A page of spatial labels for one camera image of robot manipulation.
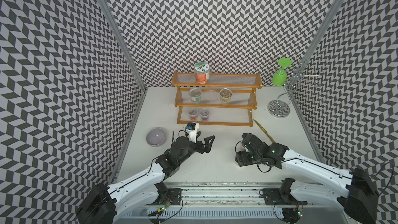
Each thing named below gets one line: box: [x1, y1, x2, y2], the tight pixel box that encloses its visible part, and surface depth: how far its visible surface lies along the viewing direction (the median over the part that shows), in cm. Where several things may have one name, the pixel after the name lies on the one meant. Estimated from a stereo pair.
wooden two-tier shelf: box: [171, 71, 263, 128], surface depth 96 cm
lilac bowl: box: [146, 127, 166, 147], surface depth 90 cm
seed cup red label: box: [188, 107, 199, 121], surface depth 98 cm
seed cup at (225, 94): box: [219, 87, 233, 103], surface depth 91 cm
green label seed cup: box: [188, 87, 203, 103], surface depth 91 cm
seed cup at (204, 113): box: [200, 107, 210, 122], surface depth 98 cm
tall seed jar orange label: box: [194, 61, 210, 84], surface depth 80 cm
